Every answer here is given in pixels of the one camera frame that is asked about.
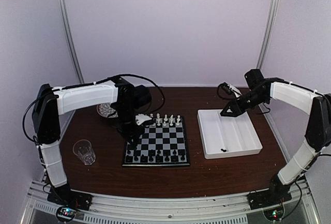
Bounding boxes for left aluminium frame post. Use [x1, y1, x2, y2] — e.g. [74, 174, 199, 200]
[58, 0, 84, 83]

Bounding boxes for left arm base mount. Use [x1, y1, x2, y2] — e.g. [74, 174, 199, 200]
[47, 191, 93, 222]

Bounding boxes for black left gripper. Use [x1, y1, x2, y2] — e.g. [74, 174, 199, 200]
[115, 103, 145, 147]

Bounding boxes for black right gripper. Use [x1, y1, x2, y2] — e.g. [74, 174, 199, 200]
[221, 90, 268, 117]

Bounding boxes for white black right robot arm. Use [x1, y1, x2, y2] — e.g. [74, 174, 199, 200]
[217, 69, 330, 204]

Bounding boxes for white plastic tray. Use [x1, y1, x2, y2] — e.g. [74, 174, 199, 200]
[197, 109, 263, 159]

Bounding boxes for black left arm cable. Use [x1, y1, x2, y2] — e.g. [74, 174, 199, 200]
[121, 73, 166, 113]

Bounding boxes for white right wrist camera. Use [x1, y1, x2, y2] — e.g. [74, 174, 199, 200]
[216, 82, 242, 100]

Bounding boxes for right aluminium frame post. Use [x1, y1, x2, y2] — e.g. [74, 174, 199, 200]
[257, 0, 280, 70]

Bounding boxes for floral ceramic plate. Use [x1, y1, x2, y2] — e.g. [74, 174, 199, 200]
[96, 103, 118, 118]

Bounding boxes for black white chessboard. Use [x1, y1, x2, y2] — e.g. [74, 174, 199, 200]
[122, 115, 190, 167]

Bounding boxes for clear drinking glass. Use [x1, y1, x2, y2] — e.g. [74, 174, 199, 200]
[72, 139, 96, 166]

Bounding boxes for white chess king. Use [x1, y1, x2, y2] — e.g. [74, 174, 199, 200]
[156, 113, 161, 123]

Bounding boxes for front aluminium rail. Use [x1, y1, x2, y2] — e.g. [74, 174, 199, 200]
[18, 183, 322, 223]

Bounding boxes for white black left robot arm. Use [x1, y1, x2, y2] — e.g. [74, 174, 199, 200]
[22, 75, 152, 205]

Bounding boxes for aluminium frame post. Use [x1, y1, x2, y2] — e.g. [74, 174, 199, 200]
[257, 0, 280, 70]
[58, 0, 84, 83]

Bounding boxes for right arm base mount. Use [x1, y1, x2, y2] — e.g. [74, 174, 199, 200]
[247, 190, 292, 222]

